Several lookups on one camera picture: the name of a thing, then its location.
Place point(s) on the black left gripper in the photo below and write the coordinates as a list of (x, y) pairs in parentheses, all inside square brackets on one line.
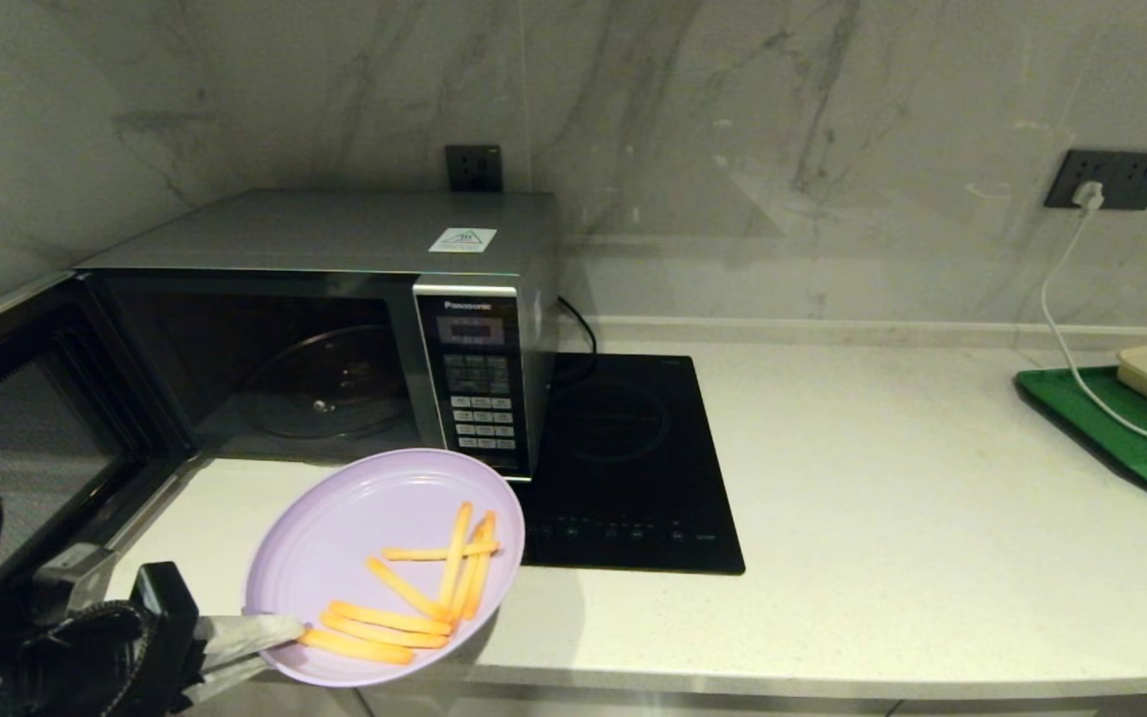
[(167, 637)]

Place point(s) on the lilac round plate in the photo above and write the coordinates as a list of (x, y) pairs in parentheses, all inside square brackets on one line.
[(364, 508)]

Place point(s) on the silver microwave oven body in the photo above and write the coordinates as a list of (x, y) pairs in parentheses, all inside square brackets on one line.
[(335, 229)]

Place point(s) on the orange french fry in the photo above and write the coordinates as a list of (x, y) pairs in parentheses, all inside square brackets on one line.
[(354, 647), (389, 617), (404, 588), (414, 553), (456, 553), (479, 573), (379, 633)]

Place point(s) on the black induction cooktop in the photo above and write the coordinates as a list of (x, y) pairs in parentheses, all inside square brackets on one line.
[(653, 448)]

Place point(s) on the white warning sticker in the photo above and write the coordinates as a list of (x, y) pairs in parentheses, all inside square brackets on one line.
[(462, 240)]

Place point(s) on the green plastic tray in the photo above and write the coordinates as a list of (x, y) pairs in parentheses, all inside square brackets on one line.
[(1131, 463)]

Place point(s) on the white power plug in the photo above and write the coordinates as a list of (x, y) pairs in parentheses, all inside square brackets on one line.
[(1089, 197)]

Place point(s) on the small dark wall outlet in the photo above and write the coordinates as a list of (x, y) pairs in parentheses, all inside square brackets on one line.
[(474, 168)]

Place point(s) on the wide dark wall outlet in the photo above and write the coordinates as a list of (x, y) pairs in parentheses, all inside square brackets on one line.
[(1131, 180)]

